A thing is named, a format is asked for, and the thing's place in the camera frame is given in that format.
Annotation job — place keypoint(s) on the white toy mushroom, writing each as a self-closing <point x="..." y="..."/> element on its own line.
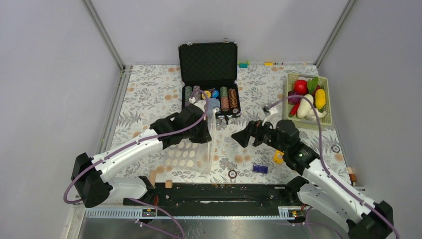
<point x="311" y="116"/>

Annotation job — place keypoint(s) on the brown wooden peg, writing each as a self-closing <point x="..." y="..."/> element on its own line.
<point x="351" y="174"/>

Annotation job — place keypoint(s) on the blue toy brick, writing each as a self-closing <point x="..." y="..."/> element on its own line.
<point x="260" y="169"/>

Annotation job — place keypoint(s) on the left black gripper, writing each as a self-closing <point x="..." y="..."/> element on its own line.
<point x="205" y="137"/>

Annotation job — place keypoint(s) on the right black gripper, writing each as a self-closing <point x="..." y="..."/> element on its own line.
<point x="254" y="129"/>

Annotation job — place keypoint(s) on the yellow toy corn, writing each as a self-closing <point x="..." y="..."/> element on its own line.
<point x="320" y="99"/>

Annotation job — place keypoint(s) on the black poker chip case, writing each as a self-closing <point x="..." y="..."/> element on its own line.
<point x="212" y="65"/>

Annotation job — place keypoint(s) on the yellow triangular plastic tool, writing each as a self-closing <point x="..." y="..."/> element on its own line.
<point x="278" y="157"/>

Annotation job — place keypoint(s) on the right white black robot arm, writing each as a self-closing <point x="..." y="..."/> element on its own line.
<point x="317" y="186"/>

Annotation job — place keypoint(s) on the red toy tomato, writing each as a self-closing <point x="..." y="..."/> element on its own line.
<point x="300" y="87"/>

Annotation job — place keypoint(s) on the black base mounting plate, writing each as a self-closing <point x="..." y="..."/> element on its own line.
<point x="222" y="199"/>

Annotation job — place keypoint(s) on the clear dotted zip top bag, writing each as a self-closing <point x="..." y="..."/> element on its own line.
<point x="193" y="156"/>

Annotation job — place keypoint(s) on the small wooden cube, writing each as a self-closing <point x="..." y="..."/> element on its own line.
<point x="168" y="184"/>

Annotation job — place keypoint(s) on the purple toy onion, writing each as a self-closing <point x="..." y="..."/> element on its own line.
<point x="293" y="97"/>

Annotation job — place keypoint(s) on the green toy leaf vegetable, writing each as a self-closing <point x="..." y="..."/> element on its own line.
<point x="312" y="85"/>

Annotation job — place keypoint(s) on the green plastic basket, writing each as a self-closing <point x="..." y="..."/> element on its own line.
<point x="325" y="121"/>

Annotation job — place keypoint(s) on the wooden cone block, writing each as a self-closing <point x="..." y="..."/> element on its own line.
<point x="152" y="177"/>

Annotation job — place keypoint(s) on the green toy block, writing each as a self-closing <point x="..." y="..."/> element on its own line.
<point x="243" y="64"/>

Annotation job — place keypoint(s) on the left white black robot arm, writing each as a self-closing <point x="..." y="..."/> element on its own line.
<point x="93" y="179"/>

